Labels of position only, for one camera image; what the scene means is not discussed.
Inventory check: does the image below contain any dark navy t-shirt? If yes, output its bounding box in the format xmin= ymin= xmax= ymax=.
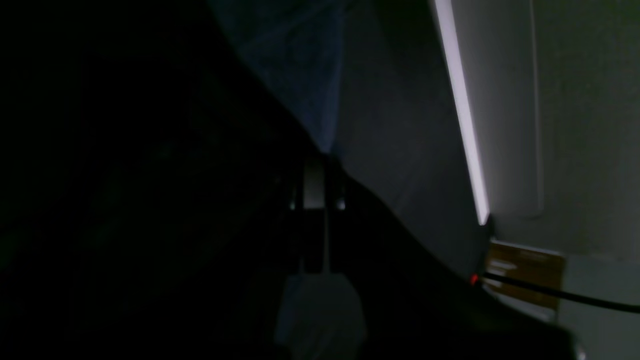
xmin=207 ymin=0 xmax=347 ymax=154

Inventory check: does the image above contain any brown cardboard box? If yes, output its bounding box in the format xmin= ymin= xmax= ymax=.
xmin=482 ymin=239 xmax=567 ymax=312

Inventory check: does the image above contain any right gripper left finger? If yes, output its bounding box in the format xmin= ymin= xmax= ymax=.
xmin=285 ymin=165 xmax=304 ymax=275

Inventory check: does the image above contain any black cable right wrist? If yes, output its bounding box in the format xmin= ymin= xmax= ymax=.
xmin=470 ymin=272 xmax=640 ymax=315

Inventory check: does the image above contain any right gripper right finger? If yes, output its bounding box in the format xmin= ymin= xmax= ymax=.
xmin=325 ymin=160 xmax=347 ymax=274

